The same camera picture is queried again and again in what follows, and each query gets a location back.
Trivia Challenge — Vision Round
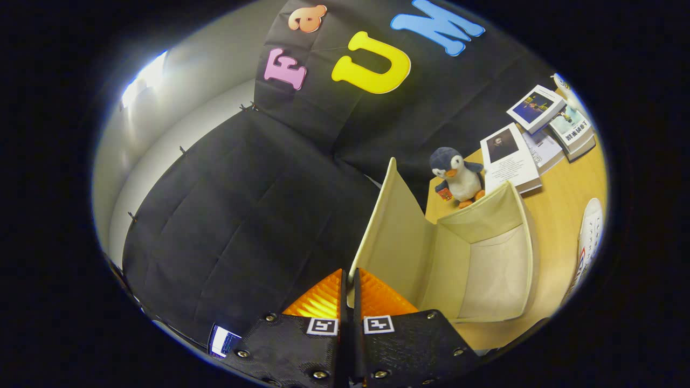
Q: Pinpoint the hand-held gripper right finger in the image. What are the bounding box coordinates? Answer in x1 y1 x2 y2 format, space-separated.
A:
350 268 481 388

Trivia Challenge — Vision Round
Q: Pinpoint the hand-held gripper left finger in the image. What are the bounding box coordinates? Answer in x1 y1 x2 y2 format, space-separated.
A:
220 268 350 388

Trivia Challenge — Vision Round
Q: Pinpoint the beige fabric storage box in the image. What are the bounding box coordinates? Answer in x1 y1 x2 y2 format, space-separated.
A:
348 157 539 324

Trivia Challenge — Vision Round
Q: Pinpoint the white striped canvas shoe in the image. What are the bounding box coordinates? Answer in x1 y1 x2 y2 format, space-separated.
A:
561 198 604 305

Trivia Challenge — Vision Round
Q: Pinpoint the small lit screen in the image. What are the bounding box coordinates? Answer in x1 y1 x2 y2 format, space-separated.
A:
209 323 242 359

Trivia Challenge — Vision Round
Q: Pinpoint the black backdrop cloth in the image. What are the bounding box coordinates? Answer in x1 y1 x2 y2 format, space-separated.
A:
121 0 561 345

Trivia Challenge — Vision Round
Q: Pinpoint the penguin plush toy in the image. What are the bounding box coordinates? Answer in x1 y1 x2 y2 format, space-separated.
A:
429 147 486 210

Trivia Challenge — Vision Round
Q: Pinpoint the white book portrait cover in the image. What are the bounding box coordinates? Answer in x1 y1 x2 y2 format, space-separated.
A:
480 123 542 193

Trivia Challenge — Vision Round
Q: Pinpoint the white book blue picture cover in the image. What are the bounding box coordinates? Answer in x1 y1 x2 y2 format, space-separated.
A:
506 85 567 134

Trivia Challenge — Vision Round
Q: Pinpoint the thick book pale teal cover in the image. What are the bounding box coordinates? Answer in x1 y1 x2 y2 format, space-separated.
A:
549 105 596 162

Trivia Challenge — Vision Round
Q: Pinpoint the white duck plush toy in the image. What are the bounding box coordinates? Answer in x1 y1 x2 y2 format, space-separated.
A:
551 73 580 108

